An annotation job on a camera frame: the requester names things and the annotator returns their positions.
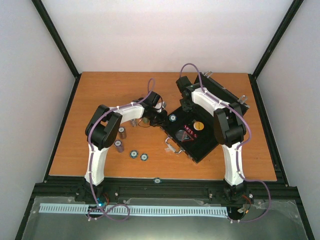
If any blue chip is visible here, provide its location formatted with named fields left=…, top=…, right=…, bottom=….
left=168, top=114, right=177, bottom=122
left=129, top=150, right=139, bottom=159
left=140, top=153, right=149, bottom=161

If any white dealer button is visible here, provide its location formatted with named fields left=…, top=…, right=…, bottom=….
left=193, top=121, right=205, bottom=131

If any black poker set case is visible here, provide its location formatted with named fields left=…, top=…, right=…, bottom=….
left=163, top=74, right=250, bottom=163

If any triangular all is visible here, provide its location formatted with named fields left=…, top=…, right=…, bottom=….
left=175, top=129, right=198, bottom=142

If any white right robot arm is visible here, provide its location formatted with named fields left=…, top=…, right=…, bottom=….
left=176, top=75, right=249, bottom=187

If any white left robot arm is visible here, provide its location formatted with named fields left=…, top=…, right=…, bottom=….
left=84, top=91, right=168, bottom=202

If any brown chip stack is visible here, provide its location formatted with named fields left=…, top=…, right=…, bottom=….
left=118, top=127, right=127, bottom=140

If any white perforated cable strip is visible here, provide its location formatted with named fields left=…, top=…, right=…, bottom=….
left=38, top=203, right=228, bottom=218

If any black aluminium frame rail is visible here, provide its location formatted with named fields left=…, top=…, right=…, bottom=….
left=31, top=178, right=302, bottom=206

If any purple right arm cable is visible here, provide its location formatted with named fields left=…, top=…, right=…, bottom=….
left=179, top=63, right=272, bottom=223

